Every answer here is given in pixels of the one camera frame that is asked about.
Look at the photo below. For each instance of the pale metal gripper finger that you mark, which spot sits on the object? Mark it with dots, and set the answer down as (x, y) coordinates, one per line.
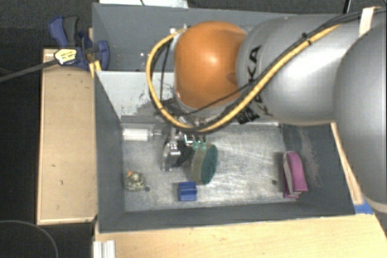
(176, 151)
(167, 160)

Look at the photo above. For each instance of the blue block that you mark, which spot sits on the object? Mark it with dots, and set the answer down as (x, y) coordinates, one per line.
(187, 191)

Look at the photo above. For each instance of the clear plastic bottle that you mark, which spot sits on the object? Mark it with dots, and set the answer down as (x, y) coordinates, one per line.
(136, 133)

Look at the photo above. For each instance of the grey metal bin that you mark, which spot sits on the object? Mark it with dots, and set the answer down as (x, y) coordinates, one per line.
(248, 160)

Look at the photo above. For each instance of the green round scouring sponge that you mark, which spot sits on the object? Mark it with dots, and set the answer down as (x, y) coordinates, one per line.
(207, 164)

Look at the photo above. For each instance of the pink and white sponge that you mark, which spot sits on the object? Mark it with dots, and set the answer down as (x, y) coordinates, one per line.
(294, 173)

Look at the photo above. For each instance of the pale wood flat board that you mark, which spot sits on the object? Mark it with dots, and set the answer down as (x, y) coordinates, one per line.
(68, 145)

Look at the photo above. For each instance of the black cylinder on white bracket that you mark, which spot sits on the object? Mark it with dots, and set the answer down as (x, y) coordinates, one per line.
(247, 117)

